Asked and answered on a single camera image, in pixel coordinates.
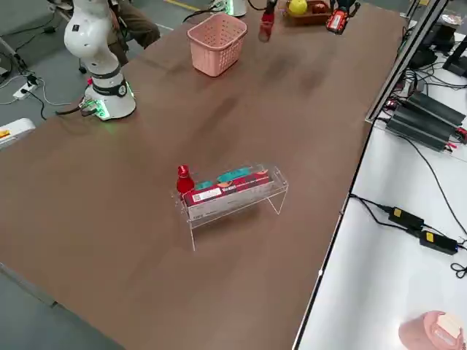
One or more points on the red Coca-Cola bottle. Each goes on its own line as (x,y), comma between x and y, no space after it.
(184,182)
(266,25)

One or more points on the white power strip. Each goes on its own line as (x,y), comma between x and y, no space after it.
(23,91)

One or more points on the person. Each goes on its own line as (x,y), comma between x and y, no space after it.
(138,25)

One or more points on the red snack box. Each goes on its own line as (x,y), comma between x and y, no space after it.
(226,191)

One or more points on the yellow apple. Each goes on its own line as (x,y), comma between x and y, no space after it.
(297,7)

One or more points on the black finned power supply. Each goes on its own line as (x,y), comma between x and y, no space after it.
(438,107)
(419,127)

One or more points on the pink plastic basket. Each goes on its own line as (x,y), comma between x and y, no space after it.
(215,54)

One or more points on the aluminium frame post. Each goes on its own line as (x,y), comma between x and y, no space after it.
(401,54)

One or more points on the white box orange button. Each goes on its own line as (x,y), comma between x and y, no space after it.
(18,129)

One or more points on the brown wicker basket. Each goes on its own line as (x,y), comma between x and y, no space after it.
(306,20)

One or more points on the teal snack packet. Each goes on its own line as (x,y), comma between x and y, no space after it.
(231,175)
(204,184)

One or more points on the black monitor stand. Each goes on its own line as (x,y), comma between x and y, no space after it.
(423,58)

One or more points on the red apple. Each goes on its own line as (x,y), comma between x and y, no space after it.
(319,8)

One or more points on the black power adapter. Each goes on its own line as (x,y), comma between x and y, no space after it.
(438,242)
(405,217)

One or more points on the pink round container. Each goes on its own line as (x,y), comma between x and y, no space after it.
(430,330)

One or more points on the clear acrylic shelf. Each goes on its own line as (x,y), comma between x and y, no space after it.
(204,218)

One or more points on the orange black barcode scanner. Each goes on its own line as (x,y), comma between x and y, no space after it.
(336,22)

